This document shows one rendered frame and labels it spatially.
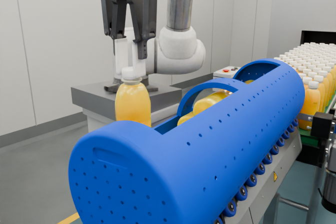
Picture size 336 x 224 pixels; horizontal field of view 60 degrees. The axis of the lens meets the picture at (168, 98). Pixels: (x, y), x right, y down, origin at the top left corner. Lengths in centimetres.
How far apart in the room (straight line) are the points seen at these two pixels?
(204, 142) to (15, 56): 295
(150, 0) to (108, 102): 71
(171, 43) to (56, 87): 254
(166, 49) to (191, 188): 80
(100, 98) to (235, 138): 71
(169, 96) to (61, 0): 247
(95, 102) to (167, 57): 35
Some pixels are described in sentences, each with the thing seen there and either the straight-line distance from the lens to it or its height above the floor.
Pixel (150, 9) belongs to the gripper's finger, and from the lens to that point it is 52.
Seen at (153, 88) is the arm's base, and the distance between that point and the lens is 129.
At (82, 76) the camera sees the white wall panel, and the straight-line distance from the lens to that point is 374.
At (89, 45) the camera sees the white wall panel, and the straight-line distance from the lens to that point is 375.
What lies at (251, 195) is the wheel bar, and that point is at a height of 92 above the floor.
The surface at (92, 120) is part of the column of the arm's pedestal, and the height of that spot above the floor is 94.
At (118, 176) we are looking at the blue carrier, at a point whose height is 116.
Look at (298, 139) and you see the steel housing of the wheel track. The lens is 139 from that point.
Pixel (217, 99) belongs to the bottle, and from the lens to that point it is 78.
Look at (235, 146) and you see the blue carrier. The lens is 63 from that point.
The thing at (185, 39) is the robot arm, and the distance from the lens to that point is 119.
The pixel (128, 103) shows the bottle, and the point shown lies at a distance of 57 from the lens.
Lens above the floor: 144
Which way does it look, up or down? 18 degrees down
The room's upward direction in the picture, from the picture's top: straight up
